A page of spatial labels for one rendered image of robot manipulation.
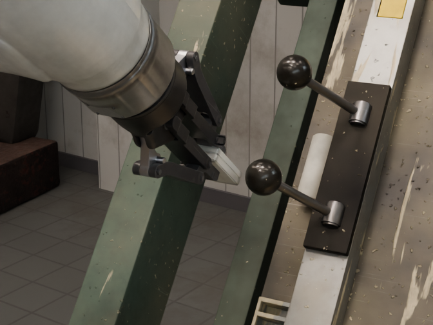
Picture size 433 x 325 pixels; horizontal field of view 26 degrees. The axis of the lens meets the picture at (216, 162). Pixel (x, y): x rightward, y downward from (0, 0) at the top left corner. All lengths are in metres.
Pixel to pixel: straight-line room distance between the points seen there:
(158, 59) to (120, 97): 0.04
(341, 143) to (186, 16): 0.28
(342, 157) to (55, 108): 4.45
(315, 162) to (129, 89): 0.38
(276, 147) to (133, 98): 0.46
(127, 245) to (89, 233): 3.43
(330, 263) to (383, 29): 0.28
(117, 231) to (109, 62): 0.44
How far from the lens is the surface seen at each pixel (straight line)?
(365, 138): 1.04
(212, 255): 4.25
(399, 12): 1.12
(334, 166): 1.04
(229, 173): 0.96
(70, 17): 0.65
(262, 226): 1.15
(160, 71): 0.75
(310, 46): 1.23
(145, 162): 0.83
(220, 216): 4.67
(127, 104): 0.75
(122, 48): 0.69
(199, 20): 1.19
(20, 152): 4.91
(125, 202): 1.12
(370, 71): 1.09
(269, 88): 4.49
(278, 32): 4.41
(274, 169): 0.94
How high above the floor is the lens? 1.73
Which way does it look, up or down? 18 degrees down
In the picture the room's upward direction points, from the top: straight up
